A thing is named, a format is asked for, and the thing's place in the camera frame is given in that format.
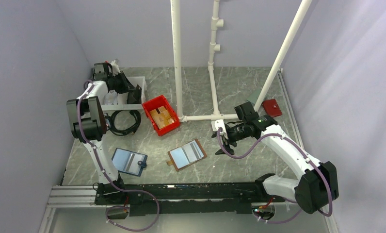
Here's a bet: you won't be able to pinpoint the brown leather card holder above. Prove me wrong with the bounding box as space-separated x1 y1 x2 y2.
166 139 207 172

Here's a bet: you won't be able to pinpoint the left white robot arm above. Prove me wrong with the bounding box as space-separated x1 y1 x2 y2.
66 59 141 204

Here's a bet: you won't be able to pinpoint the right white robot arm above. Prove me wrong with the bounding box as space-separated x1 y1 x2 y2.
211 102 339 217

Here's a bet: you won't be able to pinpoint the patterned card in tray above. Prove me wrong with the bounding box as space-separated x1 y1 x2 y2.
103 90 118 105

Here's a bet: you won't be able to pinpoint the red card holder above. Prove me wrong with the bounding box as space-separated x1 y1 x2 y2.
262 99 283 117

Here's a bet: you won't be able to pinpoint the green card holder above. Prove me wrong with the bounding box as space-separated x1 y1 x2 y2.
246 89 261 106

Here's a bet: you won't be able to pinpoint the blue card holder open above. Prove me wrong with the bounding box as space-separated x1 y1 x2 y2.
112 148 148 177

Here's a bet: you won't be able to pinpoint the white divided tray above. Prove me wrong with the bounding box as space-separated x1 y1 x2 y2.
100 76 147 111

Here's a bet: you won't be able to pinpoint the brown items in bin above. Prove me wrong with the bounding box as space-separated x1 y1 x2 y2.
149 106 175 129

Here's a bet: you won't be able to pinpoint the red plastic bin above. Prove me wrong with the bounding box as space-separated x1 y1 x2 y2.
142 95 180 136

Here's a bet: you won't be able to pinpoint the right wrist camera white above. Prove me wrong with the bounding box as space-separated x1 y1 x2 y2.
211 119 226 134

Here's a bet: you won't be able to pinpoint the black coiled cable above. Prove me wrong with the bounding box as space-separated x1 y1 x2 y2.
106 109 142 136

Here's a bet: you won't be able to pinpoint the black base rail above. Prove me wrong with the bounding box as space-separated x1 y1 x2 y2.
94 179 283 216

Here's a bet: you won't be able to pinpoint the white PVC pipe frame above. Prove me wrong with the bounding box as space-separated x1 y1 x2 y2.
170 0 313 122

